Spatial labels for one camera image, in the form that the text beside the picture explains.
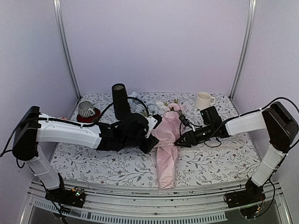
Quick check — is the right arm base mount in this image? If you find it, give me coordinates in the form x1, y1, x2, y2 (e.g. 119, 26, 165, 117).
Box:
224, 178, 266, 219

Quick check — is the cream printed ribbon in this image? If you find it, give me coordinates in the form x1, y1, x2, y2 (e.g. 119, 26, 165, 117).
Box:
154, 139, 246, 152

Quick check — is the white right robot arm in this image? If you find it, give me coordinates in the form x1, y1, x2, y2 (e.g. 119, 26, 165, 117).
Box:
174, 101, 299, 203

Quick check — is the right aluminium frame post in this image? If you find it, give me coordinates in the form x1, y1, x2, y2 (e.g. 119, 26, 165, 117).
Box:
229, 0, 256, 101

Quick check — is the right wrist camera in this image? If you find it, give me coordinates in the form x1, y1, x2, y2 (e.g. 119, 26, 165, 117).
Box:
179, 113, 195, 131

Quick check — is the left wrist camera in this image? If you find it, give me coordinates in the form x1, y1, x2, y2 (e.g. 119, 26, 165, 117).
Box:
145, 114, 162, 138

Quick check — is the pink flower bouquet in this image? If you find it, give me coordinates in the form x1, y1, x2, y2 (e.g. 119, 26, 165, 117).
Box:
129, 91, 187, 190

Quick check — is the left aluminium frame post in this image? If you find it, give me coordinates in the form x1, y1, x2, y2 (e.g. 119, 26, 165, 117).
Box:
53, 0, 81, 100

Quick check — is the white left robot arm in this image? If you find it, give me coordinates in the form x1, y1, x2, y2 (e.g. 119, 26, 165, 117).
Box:
12, 106, 162, 203

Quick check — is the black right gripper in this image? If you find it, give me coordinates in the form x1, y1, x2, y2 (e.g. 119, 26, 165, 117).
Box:
175, 124, 214, 148

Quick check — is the striped grey teacup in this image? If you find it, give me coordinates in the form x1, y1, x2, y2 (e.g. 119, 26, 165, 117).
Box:
78, 101, 95, 118

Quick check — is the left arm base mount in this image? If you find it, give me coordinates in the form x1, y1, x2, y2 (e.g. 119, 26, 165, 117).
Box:
45, 173, 86, 208

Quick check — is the aluminium front rail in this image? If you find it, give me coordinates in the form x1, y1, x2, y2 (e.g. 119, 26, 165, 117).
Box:
17, 180, 295, 224

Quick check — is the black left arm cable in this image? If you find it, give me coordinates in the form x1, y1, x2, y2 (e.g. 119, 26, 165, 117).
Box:
38, 97, 150, 128

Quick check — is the red lacquer saucer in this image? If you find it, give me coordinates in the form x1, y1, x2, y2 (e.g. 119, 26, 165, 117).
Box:
76, 108, 100, 123

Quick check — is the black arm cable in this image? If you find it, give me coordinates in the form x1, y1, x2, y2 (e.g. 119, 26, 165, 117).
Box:
263, 97, 299, 150
38, 97, 150, 128

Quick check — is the aluminium frame post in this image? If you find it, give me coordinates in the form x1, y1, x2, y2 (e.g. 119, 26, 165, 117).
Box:
53, 0, 81, 100
229, 0, 256, 101

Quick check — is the cream ceramic mug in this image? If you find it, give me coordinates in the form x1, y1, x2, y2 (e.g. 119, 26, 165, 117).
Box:
195, 92, 215, 110

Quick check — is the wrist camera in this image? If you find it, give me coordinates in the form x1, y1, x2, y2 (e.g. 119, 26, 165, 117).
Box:
179, 113, 195, 131
145, 114, 162, 138

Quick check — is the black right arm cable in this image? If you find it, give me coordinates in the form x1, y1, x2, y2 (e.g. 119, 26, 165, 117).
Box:
263, 97, 299, 150

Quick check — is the black tapered vase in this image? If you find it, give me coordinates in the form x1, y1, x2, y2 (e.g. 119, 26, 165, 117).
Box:
112, 84, 131, 120

